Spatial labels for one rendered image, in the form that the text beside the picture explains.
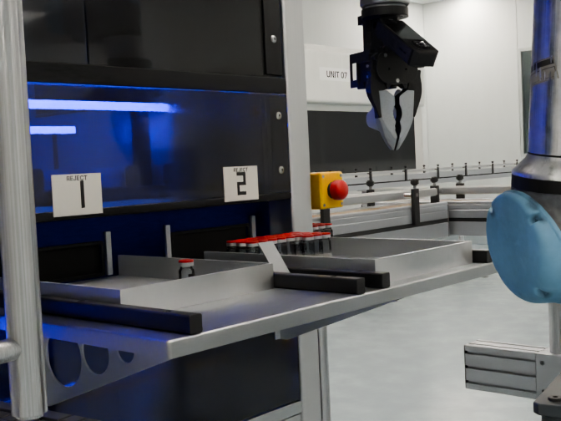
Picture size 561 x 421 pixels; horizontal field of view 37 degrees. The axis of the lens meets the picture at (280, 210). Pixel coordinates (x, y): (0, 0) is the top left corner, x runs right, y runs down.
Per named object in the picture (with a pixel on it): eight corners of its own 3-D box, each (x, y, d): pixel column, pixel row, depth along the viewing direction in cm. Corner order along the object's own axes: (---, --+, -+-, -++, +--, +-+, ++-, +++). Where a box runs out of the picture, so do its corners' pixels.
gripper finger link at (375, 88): (391, 118, 128) (390, 60, 128) (398, 117, 127) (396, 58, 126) (365, 119, 126) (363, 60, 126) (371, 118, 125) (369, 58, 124)
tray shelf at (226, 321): (-61, 318, 116) (-62, 305, 116) (280, 260, 168) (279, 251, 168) (169, 359, 84) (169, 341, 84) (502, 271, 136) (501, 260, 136)
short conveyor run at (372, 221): (280, 268, 170) (275, 190, 169) (225, 265, 180) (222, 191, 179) (454, 236, 221) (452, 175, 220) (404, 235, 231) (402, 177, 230)
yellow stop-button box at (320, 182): (294, 210, 169) (292, 173, 169) (316, 207, 174) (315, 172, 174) (323, 209, 164) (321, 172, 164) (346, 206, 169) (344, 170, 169)
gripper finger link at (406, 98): (394, 150, 133) (392, 91, 133) (416, 149, 128) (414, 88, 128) (377, 150, 132) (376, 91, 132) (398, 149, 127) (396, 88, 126)
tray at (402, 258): (204, 272, 137) (204, 251, 137) (308, 255, 156) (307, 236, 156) (376, 285, 114) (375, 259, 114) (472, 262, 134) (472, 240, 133)
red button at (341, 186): (323, 200, 166) (322, 180, 166) (336, 200, 169) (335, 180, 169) (338, 200, 163) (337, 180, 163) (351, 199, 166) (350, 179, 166)
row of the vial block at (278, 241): (244, 270, 137) (242, 241, 137) (315, 257, 150) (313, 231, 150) (253, 271, 135) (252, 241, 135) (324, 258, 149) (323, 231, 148)
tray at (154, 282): (-28, 299, 119) (-29, 275, 119) (120, 276, 139) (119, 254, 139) (121, 320, 97) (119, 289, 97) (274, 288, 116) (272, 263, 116)
